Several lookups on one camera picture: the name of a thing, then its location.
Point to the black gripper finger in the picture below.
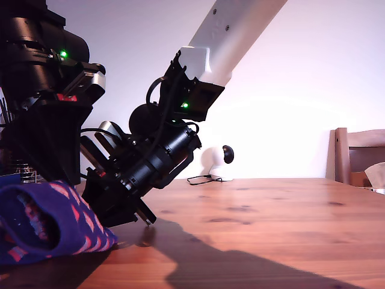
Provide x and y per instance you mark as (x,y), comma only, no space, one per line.
(94,195)
(42,135)
(73,135)
(120,210)

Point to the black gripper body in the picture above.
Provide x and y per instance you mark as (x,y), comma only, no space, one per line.
(132,174)

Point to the navy sock with pink pattern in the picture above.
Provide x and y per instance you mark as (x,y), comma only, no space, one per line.
(75,228)

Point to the black chopstick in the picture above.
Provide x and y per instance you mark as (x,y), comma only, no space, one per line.
(3,105)

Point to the wooden chair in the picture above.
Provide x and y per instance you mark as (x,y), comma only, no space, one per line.
(341,156)

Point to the brown cardboard box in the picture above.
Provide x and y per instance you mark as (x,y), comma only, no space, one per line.
(358,179)

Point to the beige paper bag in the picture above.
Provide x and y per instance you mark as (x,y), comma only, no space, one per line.
(377,174)

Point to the grey camera box on bracket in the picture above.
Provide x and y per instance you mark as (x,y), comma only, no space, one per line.
(97,81)
(108,129)

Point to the white security camera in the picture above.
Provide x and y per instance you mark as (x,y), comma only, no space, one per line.
(217,164)

